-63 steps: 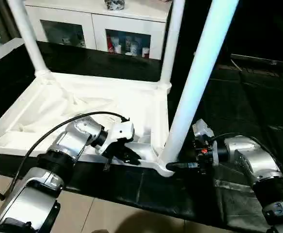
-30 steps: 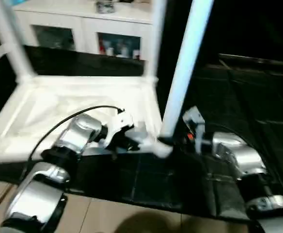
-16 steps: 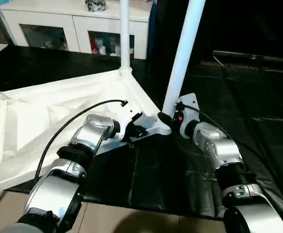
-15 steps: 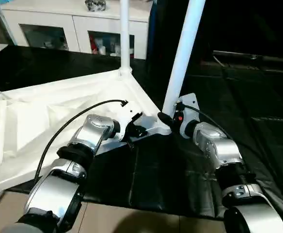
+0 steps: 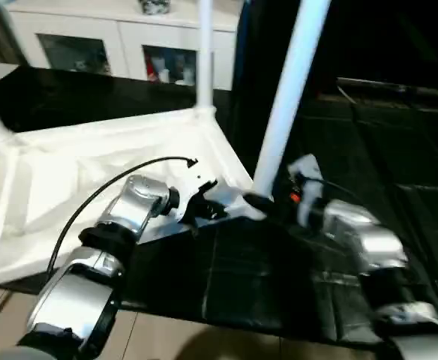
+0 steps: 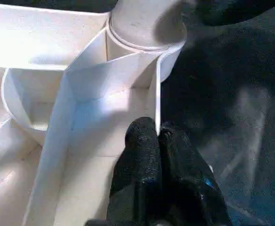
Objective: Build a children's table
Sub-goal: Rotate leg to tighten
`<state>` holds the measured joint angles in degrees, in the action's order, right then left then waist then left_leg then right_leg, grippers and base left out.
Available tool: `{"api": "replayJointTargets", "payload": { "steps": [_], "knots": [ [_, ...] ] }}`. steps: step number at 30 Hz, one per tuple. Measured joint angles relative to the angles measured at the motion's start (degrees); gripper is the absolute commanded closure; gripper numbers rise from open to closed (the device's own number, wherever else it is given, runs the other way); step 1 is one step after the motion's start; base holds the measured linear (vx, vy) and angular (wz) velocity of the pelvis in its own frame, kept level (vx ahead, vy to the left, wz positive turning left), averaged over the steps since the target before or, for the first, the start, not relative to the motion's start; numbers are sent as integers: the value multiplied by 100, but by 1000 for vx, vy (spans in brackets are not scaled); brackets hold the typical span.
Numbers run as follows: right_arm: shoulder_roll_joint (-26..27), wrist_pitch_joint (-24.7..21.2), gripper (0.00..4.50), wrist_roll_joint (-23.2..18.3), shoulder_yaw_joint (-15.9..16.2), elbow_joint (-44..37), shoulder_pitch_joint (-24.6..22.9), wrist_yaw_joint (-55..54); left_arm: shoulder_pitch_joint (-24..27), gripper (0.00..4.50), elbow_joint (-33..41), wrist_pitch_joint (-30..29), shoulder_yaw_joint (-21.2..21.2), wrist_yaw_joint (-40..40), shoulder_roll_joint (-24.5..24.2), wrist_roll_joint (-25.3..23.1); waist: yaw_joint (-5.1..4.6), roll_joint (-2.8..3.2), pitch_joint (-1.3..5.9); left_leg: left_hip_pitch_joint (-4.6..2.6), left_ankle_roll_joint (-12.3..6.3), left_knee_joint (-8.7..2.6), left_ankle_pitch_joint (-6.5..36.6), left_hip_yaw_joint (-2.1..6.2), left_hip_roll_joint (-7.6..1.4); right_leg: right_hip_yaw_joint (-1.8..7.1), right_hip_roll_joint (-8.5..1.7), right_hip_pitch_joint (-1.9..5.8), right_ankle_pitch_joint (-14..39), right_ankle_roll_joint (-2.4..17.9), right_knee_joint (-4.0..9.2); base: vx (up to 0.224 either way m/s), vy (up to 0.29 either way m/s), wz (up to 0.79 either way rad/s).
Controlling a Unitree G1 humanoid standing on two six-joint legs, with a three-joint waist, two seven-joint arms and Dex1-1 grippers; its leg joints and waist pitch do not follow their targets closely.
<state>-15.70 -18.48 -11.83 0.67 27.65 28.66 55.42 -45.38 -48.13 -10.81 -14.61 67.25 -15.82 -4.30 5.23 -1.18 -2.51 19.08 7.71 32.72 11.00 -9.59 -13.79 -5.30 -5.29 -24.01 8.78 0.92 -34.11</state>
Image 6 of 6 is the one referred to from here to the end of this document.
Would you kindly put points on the white compartment tray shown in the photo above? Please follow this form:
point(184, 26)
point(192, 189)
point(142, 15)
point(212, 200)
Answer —
point(81, 94)

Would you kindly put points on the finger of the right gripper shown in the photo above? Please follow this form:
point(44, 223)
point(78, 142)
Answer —
point(231, 9)

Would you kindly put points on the white plastic table leg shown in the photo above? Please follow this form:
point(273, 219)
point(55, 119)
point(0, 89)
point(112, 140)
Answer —
point(144, 23)

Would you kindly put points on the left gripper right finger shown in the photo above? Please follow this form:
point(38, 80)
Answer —
point(189, 183)

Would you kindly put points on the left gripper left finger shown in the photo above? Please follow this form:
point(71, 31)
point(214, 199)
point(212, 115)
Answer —
point(137, 179)

